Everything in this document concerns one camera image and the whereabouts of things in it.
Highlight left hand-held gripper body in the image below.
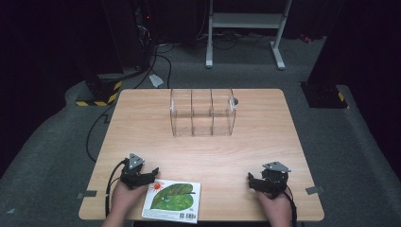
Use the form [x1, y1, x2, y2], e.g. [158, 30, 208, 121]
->
[119, 152, 149, 190]

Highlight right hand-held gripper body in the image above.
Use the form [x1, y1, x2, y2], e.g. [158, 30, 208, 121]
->
[260, 161, 292, 199]

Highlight green leaf picture book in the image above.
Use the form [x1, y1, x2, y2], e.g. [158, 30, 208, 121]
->
[141, 178, 201, 224]

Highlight clear acrylic divider rack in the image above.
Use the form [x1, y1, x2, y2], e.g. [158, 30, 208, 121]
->
[169, 87, 237, 138]

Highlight person's left hand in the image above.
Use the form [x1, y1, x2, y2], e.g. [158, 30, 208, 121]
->
[110, 182, 149, 217]

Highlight person's right hand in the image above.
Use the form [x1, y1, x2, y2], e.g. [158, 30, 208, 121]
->
[256, 190, 293, 227]

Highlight grey tape piece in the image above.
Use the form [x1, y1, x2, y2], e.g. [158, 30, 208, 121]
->
[305, 185, 326, 196]
[77, 190, 98, 200]

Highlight black yellow striped stand base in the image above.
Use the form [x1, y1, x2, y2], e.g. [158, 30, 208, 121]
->
[300, 81, 350, 110]
[75, 74, 124, 108]

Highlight light grey floor plug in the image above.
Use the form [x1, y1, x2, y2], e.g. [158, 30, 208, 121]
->
[148, 74, 165, 89]

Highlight dark equipment tower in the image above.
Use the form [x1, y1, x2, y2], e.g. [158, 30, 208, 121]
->
[131, 0, 159, 71]

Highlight white metal stand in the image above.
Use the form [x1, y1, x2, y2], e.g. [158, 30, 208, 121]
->
[205, 0, 293, 71]

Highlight left hand-held gripper cable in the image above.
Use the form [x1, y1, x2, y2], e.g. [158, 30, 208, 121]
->
[105, 159, 129, 218]

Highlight hand-held gripper cable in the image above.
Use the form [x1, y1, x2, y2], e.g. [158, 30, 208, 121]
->
[105, 159, 129, 218]
[282, 183, 299, 227]

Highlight right hand-held gripper cable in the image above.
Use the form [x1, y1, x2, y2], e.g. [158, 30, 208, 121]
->
[282, 183, 299, 227]

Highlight looped black floor cable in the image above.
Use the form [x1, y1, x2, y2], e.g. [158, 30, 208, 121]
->
[133, 42, 175, 90]

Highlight tangled cables under stand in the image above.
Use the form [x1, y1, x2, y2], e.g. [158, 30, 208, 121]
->
[195, 29, 276, 51]

